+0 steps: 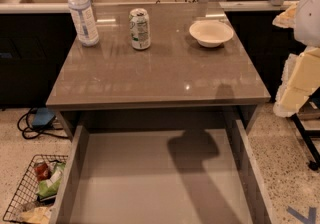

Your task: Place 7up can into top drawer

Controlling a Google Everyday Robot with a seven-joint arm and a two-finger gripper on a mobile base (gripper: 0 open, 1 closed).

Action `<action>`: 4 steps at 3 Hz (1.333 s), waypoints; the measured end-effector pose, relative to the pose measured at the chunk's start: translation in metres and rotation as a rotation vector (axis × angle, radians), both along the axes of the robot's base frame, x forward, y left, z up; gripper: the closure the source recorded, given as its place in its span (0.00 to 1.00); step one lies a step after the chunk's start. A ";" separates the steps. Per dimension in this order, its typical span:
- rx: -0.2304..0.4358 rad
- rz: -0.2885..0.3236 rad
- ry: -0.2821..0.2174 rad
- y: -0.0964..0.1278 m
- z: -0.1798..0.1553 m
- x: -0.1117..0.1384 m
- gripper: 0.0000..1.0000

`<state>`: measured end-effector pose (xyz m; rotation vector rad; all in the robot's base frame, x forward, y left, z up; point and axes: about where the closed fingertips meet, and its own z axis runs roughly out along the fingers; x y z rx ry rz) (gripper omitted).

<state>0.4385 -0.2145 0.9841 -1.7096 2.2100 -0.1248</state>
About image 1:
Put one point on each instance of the white paper bowl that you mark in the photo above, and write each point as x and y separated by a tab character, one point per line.
211	33

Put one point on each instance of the yellow snack bag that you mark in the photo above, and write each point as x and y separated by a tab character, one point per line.
38	215

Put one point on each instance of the grey open top drawer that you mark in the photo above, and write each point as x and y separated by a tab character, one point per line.
200	175

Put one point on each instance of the clear plastic water bottle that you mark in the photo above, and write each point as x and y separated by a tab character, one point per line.
84	21

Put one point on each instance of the grey cabinet counter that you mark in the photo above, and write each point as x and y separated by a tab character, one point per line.
175	71

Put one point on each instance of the blue foot pedal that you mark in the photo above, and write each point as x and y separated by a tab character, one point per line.
43	117

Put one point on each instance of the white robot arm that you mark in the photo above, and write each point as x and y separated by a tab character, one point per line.
307	23

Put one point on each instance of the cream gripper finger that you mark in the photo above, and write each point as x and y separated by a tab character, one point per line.
300	79
286	19

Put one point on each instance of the black robot stand base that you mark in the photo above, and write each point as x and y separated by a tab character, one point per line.
307	121

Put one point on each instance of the red soda can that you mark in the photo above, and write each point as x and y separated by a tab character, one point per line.
41	170

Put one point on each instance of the green chip bag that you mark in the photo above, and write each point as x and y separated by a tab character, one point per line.
49	186

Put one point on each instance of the black wire basket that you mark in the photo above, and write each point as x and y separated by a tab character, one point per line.
26	191

